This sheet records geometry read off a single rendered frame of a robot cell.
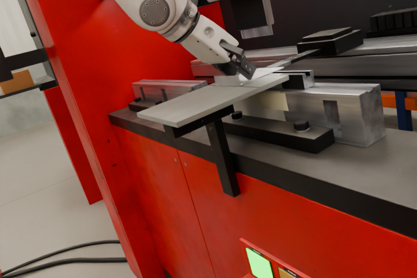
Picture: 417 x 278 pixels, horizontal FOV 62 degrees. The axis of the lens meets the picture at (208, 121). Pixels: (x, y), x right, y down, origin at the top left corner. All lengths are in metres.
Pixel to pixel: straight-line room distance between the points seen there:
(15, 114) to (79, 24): 6.18
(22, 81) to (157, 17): 2.23
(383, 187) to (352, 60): 0.46
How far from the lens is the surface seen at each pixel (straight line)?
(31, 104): 7.57
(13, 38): 7.54
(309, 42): 0.93
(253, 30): 0.78
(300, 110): 0.70
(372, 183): 0.54
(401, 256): 0.55
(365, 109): 0.63
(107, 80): 1.50
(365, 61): 0.91
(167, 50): 1.61
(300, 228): 0.66
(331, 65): 0.97
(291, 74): 0.71
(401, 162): 0.59
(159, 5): 0.56
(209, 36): 0.68
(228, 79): 0.73
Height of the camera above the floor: 1.15
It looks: 16 degrees down
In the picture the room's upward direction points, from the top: 15 degrees counter-clockwise
